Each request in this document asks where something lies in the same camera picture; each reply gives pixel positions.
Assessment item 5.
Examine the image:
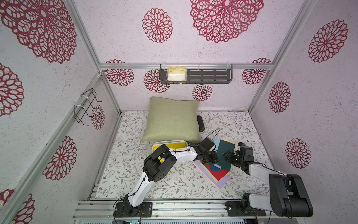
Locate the dark green envelope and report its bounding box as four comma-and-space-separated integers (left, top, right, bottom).
216, 139, 236, 172

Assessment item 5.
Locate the yellow envelope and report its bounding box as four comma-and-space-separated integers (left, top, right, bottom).
152, 144, 188, 162

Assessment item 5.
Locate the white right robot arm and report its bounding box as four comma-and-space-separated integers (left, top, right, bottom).
223, 147, 313, 218

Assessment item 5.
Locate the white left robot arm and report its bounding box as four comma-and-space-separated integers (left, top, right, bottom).
123, 144, 218, 209

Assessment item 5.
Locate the white plastic storage box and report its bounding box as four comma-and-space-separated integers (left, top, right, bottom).
152, 140, 191, 159

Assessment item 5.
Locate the light blue envelope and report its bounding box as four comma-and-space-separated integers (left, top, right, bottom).
214, 138, 222, 169

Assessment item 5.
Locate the light green envelope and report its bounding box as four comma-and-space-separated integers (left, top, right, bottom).
194, 161, 220, 183

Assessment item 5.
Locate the dark blue envelope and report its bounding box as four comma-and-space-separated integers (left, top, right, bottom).
208, 165, 222, 172

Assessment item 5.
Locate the small black cylinder object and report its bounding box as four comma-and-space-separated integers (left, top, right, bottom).
197, 115, 205, 132

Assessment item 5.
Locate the red envelope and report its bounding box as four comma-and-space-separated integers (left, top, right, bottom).
203, 164, 229, 180

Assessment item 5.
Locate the lilac envelope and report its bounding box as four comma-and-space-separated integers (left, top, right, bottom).
201, 172, 231, 189

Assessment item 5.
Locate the green square pillow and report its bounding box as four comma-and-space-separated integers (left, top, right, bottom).
141, 96, 200, 143

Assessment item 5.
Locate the yellow white sponge block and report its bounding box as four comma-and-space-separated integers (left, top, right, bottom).
167, 66, 187, 82

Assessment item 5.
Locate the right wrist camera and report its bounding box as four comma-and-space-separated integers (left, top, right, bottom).
236, 142, 254, 161

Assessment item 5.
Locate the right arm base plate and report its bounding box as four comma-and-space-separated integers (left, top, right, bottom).
225, 201, 266, 217

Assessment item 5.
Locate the black wall shelf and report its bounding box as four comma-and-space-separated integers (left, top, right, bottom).
160, 63, 233, 84

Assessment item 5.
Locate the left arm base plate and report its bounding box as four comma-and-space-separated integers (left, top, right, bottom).
114, 202, 153, 218

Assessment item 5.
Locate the black wire wall rack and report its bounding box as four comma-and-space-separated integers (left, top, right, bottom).
73, 88, 102, 126

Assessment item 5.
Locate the aluminium front rail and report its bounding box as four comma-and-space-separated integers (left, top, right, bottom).
72, 199, 308, 220

